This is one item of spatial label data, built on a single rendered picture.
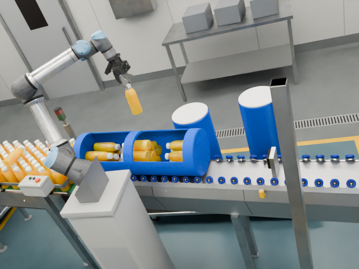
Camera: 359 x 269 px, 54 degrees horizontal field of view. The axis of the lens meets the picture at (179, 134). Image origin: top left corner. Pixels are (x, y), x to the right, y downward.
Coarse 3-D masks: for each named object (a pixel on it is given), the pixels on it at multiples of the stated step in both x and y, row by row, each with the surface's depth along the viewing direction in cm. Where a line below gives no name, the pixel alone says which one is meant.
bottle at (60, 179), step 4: (52, 172) 243; (56, 172) 243; (52, 176) 245; (56, 176) 243; (60, 176) 244; (64, 176) 248; (56, 180) 244; (60, 180) 245; (64, 180) 247; (68, 184) 251; (60, 188) 249; (64, 188) 249; (68, 188) 251
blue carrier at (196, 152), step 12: (96, 132) 241; (108, 132) 237; (120, 132) 233; (132, 132) 224; (144, 132) 231; (156, 132) 228; (168, 132) 225; (180, 132) 222; (192, 132) 203; (204, 132) 214; (84, 144) 244; (120, 144) 250; (132, 144) 216; (192, 144) 198; (204, 144) 213; (120, 156) 250; (132, 156) 215; (192, 156) 197; (204, 156) 212; (108, 168) 226; (120, 168) 222; (132, 168) 218; (144, 168) 214; (156, 168) 210; (168, 168) 207; (180, 168) 204; (192, 168) 200; (204, 168) 212
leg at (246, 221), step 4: (240, 216) 242; (244, 216) 241; (248, 216) 246; (244, 220) 244; (248, 220) 246; (244, 224) 246; (248, 224) 245; (244, 228) 249; (248, 228) 248; (248, 232) 250; (252, 232) 254; (248, 236) 253; (252, 236) 254; (248, 240) 256; (252, 240) 255; (248, 244) 259; (252, 244) 258; (252, 248) 260; (256, 248) 264; (252, 252) 264; (256, 252) 264; (252, 256) 267; (256, 256) 266
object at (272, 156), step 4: (272, 148) 195; (268, 152) 195; (272, 152) 193; (276, 152) 197; (268, 156) 192; (272, 156) 190; (276, 156) 197; (268, 160) 191; (272, 160) 189; (276, 160) 196; (268, 164) 193; (272, 164) 191; (276, 164) 196; (268, 168) 195; (272, 168) 193; (276, 168) 196; (272, 172) 195; (276, 172) 195; (272, 176) 197; (276, 176) 196
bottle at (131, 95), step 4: (128, 88) 214; (132, 88) 216; (128, 92) 214; (132, 92) 214; (128, 96) 214; (132, 96) 215; (136, 96) 217; (128, 100) 216; (132, 100) 216; (136, 100) 217; (132, 104) 217; (136, 104) 217; (140, 104) 220; (132, 108) 218; (136, 108) 218; (140, 108) 220; (132, 112) 220; (136, 112) 219; (140, 112) 220
